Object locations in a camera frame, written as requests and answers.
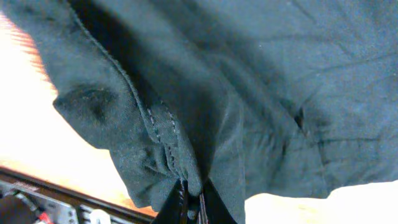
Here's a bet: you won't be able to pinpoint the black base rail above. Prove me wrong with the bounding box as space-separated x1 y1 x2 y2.
1 167 154 224

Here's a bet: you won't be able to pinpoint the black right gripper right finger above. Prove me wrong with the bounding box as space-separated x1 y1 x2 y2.
197 179 237 224

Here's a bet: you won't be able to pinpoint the black shorts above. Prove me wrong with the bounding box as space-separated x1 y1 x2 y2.
1 0 397 223

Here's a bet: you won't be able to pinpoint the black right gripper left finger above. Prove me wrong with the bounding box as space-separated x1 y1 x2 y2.
151 180 188 224

